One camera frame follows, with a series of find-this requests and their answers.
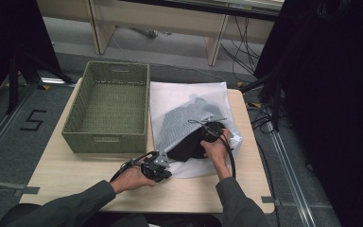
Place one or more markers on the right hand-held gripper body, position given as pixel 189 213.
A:
pixel 212 130

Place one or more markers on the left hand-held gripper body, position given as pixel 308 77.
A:
pixel 152 167

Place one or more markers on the black cloth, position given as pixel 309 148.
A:
pixel 187 148

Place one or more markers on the white mesh laundry bag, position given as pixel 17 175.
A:
pixel 182 94

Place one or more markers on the person's right hand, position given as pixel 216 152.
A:
pixel 219 151

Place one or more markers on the person's left hand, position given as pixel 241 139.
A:
pixel 130 178

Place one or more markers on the green woven basket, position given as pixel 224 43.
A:
pixel 113 110

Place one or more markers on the black metal stand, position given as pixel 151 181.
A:
pixel 14 82
pixel 272 91

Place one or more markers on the grey power strip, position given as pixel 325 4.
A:
pixel 145 32

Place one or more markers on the light wooden desk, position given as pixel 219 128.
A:
pixel 157 20

